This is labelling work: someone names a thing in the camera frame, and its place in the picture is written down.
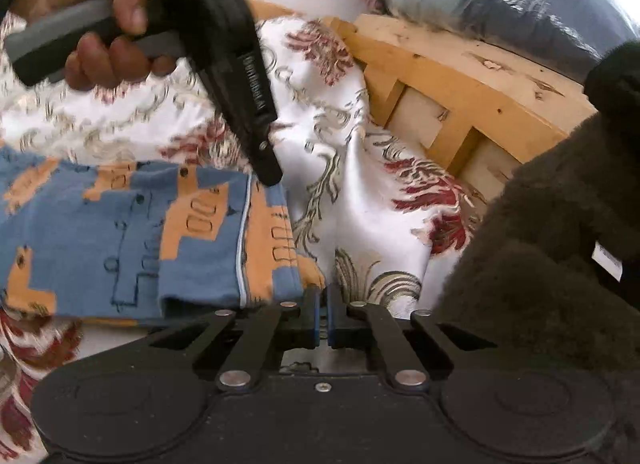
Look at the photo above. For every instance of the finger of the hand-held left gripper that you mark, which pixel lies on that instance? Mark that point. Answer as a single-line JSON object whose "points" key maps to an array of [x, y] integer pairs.
{"points": [[266, 159]]}

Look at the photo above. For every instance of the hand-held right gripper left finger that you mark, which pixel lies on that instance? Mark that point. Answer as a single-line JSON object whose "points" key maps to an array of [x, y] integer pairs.
{"points": [[315, 320]]}

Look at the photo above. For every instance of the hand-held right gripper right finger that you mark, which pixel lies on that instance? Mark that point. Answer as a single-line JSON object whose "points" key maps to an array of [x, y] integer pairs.
{"points": [[332, 320]]}

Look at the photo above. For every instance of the blue orange printed pants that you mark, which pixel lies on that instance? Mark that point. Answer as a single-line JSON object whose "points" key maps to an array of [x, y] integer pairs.
{"points": [[130, 229]]}

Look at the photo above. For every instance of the white floral bed sheet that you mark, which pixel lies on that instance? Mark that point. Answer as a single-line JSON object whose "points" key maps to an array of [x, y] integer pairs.
{"points": [[350, 179]]}

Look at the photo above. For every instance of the dark fuzzy blanket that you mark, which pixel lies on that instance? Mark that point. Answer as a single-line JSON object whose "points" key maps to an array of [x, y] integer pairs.
{"points": [[540, 254]]}

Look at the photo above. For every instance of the wooden bed frame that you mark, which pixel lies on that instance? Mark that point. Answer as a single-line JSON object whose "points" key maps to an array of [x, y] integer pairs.
{"points": [[450, 94]]}

